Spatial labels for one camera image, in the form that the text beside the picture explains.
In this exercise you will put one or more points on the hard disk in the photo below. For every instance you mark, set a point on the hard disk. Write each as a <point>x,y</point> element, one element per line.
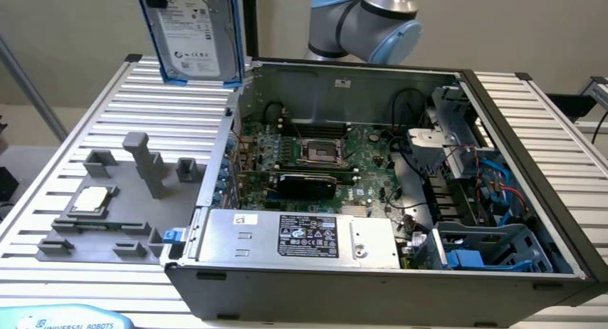
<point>194,40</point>

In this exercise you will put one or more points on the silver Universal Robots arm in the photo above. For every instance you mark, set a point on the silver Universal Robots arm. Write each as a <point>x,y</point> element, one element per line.
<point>360,26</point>

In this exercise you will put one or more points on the blue-grey plastic disk bay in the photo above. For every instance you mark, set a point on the blue-grey plastic disk bay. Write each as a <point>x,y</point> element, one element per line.
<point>493,247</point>

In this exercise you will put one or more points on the black RAM slots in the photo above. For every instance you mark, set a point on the black RAM slots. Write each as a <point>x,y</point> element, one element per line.
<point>317,129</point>

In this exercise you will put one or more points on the CPU socket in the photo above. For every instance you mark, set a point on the CPU socket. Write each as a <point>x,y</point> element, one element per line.
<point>321,151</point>

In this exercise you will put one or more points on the grey parts rack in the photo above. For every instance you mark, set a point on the grey parts rack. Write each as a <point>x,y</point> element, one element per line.
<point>137,201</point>

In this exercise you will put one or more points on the silver CPU chip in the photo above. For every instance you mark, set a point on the silver CPU chip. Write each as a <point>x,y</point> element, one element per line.
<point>92,199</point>

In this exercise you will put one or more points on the small black device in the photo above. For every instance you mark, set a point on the small black device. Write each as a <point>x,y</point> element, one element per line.
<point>6,183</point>

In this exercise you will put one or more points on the black graphics card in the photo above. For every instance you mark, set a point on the black graphics card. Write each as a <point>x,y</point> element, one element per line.
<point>305,184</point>

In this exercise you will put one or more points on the green RAM stick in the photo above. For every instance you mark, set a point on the green RAM stick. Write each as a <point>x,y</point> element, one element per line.
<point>100,225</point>

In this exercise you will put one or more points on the green motherboard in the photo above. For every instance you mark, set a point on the green motherboard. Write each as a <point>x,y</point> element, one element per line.
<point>370,172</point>

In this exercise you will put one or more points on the blue case latch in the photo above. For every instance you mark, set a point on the blue case latch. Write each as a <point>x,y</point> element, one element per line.
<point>172,236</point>

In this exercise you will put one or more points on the silver power supply unit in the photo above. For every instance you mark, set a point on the silver power supply unit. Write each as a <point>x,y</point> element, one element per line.
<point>265,236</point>

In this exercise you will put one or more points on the grey metal drive cage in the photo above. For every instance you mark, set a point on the grey metal drive cage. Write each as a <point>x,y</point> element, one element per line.
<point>450,136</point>

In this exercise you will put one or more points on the Universal Robots teach pendant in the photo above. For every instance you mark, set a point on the Universal Robots teach pendant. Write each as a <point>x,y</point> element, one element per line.
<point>61,318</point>

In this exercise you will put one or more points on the black box beside table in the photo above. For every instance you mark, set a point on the black box beside table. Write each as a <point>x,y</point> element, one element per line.
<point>569,104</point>

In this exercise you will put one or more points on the open black PC case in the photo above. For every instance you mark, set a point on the open black PC case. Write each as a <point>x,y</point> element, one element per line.
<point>380,293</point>

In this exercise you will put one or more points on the black vertical post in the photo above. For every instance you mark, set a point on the black vertical post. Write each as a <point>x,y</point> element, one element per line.
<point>250,23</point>

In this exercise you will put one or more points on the aluminium frame leg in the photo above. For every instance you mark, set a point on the aluminium frame leg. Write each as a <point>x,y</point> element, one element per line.
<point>28,83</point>

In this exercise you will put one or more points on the aluminium profile rail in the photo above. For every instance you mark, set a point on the aluminium profile rail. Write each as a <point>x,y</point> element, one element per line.
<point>596,90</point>

